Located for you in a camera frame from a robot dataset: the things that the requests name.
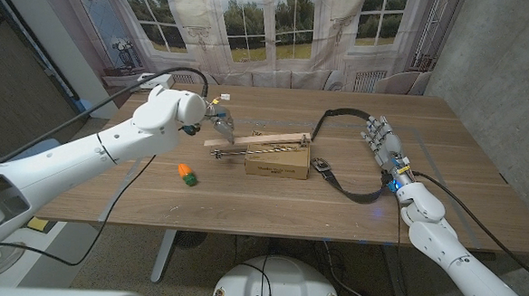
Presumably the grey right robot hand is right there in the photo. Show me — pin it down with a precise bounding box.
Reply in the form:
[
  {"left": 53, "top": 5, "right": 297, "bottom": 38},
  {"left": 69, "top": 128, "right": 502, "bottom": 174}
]
[{"left": 357, "top": 115, "right": 415, "bottom": 187}]

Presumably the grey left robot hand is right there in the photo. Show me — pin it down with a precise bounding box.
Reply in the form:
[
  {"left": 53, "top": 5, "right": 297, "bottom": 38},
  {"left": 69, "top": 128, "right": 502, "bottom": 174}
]
[{"left": 203, "top": 102, "right": 238, "bottom": 146}]

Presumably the wooden hanger with metal hook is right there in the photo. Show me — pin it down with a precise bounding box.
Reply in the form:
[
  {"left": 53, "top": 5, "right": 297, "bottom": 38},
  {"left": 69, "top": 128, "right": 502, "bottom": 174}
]
[{"left": 202, "top": 126, "right": 313, "bottom": 164}]

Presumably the black belt with silver buckle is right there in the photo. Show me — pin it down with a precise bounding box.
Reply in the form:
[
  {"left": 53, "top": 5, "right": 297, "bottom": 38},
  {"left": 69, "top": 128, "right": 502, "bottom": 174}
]
[{"left": 307, "top": 105, "right": 397, "bottom": 206}]

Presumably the brown cardboard packing box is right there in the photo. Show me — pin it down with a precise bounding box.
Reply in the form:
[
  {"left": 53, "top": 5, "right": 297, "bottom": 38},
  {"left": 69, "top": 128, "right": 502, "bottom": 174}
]
[{"left": 243, "top": 135, "right": 313, "bottom": 181}]

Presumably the white power box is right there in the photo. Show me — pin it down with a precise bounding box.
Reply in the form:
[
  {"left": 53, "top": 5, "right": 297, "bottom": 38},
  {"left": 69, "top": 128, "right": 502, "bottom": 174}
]
[{"left": 136, "top": 72, "right": 176, "bottom": 91}]

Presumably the orange and green toy carrot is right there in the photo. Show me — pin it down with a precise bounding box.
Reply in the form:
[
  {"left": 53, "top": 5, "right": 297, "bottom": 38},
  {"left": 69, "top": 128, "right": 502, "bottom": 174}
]
[{"left": 177, "top": 163, "right": 200, "bottom": 188}]

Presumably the printed window backdrop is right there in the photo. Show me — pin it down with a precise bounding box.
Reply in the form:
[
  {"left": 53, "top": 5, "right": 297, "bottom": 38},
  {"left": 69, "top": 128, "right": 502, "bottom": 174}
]
[{"left": 21, "top": 0, "right": 466, "bottom": 128}]

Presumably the grey table leg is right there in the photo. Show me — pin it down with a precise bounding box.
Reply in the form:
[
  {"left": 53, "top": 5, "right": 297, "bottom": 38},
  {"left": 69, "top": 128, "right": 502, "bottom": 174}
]
[{"left": 377, "top": 243, "right": 410, "bottom": 296}]

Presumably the white table leg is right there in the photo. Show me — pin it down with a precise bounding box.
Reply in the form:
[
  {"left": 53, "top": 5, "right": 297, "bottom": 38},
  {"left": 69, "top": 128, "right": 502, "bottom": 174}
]
[{"left": 149, "top": 227, "right": 178, "bottom": 285}]

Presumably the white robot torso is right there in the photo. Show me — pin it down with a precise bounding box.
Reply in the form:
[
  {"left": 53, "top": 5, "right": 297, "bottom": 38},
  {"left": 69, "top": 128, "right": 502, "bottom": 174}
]
[{"left": 210, "top": 253, "right": 345, "bottom": 296}]

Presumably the yellow and black floor item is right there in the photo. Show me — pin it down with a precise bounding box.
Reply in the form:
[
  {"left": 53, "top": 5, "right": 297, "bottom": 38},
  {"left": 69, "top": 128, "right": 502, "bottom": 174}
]
[{"left": 26, "top": 215, "right": 58, "bottom": 235}]

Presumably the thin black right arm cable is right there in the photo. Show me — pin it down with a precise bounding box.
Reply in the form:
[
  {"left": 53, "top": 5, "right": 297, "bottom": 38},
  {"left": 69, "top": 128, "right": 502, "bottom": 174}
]
[{"left": 390, "top": 202, "right": 451, "bottom": 296}]

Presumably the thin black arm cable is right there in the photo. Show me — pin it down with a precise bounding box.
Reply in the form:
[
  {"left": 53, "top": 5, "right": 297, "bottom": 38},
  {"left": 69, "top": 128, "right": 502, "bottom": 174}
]
[
  {"left": 0, "top": 146, "right": 157, "bottom": 271},
  {"left": 390, "top": 202, "right": 451, "bottom": 296}
]

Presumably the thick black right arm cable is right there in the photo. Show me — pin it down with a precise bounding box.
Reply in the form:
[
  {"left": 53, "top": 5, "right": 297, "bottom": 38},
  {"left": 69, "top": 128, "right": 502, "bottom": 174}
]
[{"left": 406, "top": 170, "right": 529, "bottom": 287}]

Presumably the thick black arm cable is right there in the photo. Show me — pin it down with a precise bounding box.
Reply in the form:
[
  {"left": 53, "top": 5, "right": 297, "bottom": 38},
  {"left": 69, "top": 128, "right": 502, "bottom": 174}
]
[
  {"left": 0, "top": 56, "right": 211, "bottom": 177},
  {"left": 406, "top": 170, "right": 529, "bottom": 287}
]

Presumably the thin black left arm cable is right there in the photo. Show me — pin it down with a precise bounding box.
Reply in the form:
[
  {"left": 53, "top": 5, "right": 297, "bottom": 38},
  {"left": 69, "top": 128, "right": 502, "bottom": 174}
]
[{"left": 0, "top": 146, "right": 157, "bottom": 271}]

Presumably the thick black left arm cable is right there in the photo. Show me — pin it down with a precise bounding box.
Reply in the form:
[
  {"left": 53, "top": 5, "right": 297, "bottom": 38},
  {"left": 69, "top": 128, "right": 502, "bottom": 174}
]
[{"left": 0, "top": 56, "right": 211, "bottom": 177}]

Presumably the black torso cable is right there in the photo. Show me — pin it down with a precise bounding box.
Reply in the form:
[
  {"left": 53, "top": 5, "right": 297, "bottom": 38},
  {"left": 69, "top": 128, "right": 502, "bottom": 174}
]
[{"left": 237, "top": 253, "right": 276, "bottom": 296}]

